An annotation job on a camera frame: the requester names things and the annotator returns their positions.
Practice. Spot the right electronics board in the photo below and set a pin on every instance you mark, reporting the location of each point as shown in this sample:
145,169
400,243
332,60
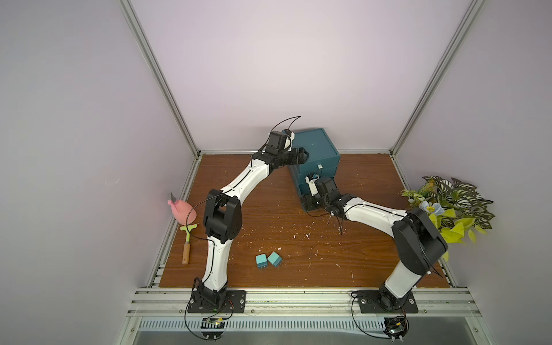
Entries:
396,328

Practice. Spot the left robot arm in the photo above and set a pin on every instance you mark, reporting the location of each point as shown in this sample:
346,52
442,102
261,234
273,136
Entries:
223,218

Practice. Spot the teal plug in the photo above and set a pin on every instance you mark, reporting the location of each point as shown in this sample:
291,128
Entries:
275,259
261,261

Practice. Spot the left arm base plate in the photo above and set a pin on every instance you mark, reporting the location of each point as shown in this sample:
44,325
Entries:
226,301

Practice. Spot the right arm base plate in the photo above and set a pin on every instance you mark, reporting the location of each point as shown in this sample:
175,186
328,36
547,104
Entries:
373,301

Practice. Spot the artificial green plant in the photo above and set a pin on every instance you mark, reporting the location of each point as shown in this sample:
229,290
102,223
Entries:
455,207

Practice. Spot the teal top drawer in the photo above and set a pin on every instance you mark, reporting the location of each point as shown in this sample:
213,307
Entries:
325,167

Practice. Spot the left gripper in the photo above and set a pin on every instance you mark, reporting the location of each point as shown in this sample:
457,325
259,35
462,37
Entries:
300,156

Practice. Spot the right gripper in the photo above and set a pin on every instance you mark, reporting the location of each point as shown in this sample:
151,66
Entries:
313,200

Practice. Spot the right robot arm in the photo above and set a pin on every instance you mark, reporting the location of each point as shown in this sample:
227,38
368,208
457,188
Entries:
419,243

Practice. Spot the teal three-drawer cabinet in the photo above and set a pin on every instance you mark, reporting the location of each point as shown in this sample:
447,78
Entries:
318,144

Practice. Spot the electronics board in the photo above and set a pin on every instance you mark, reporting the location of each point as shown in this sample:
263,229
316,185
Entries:
396,328
212,328

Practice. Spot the aluminium front rail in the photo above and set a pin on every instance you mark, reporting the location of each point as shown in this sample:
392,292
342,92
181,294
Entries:
304,302

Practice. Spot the green wooden-handled tool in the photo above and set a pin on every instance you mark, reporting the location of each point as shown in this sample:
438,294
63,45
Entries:
187,246

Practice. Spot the left electronics board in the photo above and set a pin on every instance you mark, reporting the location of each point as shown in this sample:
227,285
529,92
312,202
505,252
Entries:
212,328

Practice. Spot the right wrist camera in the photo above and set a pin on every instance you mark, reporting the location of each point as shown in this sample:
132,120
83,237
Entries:
311,181

